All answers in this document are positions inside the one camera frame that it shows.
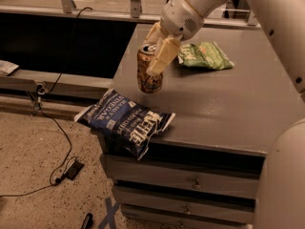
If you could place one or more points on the middle grey drawer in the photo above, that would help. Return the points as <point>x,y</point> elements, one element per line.
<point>187,203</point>

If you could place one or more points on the metal railing frame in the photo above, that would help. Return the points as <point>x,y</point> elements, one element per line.
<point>141,11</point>

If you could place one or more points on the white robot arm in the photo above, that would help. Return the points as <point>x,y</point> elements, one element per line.
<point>280,199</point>

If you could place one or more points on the blue kettle chip bag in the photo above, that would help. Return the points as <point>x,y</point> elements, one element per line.
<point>121,119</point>

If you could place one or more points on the grey drawer cabinet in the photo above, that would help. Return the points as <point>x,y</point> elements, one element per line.
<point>224,121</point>

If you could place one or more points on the black power adapter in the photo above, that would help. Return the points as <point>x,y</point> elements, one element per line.
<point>73,170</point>

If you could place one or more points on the grey metal ledge beam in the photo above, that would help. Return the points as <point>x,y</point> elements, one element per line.
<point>65,84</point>

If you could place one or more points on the grey drawer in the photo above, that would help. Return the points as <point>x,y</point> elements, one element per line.
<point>179,176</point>
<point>178,219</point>
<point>187,203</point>

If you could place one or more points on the bottom grey drawer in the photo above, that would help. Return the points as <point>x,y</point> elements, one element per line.
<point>178,219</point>

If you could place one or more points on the white paper packet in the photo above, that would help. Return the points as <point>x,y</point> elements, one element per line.
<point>7,67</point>

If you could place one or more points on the green chip bag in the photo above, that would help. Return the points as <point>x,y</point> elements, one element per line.
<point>205,54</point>

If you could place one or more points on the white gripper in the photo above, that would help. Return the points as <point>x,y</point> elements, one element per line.
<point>179,18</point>

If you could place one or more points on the black marker on floor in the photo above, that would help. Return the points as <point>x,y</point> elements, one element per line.
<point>87,222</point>

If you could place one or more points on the top grey drawer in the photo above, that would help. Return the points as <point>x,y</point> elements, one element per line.
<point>179,176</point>

